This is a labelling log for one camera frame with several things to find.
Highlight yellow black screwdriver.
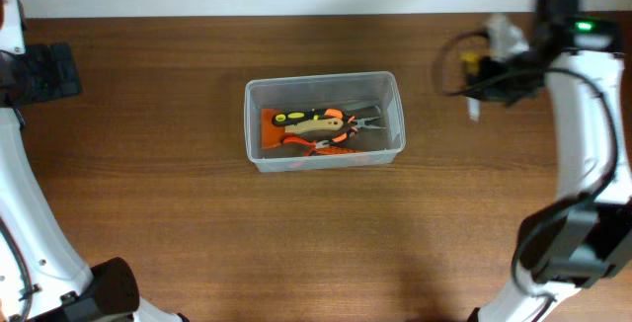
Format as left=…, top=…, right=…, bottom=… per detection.
left=461, top=52, right=481, bottom=122

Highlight orange long nose pliers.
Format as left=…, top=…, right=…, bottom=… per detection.
left=311, top=109, right=384, bottom=148

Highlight clear plastic container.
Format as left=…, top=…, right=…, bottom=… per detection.
left=244, top=71, right=406, bottom=173

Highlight orange cutting pliers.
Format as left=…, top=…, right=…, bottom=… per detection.
left=281, top=136, right=330, bottom=156

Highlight metal file yellow black handle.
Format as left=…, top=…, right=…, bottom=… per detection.
left=272, top=99, right=382, bottom=128

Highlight red scraper wooden handle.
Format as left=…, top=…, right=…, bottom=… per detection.
left=261, top=109, right=343, bottom=149

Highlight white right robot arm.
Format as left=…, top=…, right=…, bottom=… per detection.
left=462, top=0, right=631, bottom=321

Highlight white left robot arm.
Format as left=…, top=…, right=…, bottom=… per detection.
left=1, top=0, right=185, bottom=322

